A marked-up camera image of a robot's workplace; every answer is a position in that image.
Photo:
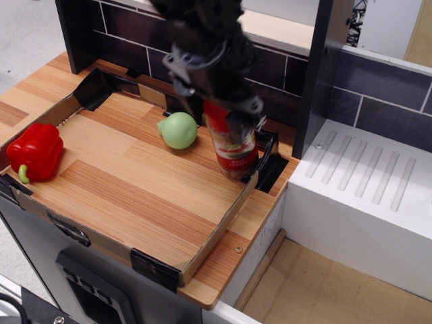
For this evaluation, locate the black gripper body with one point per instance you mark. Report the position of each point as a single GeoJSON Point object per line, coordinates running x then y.
{"type": "Point", "coordinates": [218, 77]}

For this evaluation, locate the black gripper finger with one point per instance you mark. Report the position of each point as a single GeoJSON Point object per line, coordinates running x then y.
{"type": "Point", "coordinates": [193, 105]}
{"type": "Point", "coordinates": [241, 129]}

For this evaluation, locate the basil bottle red lid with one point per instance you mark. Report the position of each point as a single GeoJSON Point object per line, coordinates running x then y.
{"type": "Point", "coordinates": [236, 161]}

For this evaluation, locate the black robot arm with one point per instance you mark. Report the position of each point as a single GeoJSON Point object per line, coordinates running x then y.
{"type": "Point", "coordinates": [200, 26]}

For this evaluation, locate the green onion toy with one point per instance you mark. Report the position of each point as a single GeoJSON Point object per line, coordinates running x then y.
{"type": "Point", "coordinates": [179, 130]}

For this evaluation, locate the white sink drainboard unit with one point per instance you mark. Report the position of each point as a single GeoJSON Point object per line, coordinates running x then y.
{"type": "Point", "coordinates": [364, 201]}

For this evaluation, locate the red bell pepper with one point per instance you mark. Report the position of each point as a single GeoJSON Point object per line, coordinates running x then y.
{"type": "Point", "coordinates": [34, 155]}

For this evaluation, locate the dark grey vertical post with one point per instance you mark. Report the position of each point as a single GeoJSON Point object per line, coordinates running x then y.
{"type": "Point", "coordinates": [330, 35]}

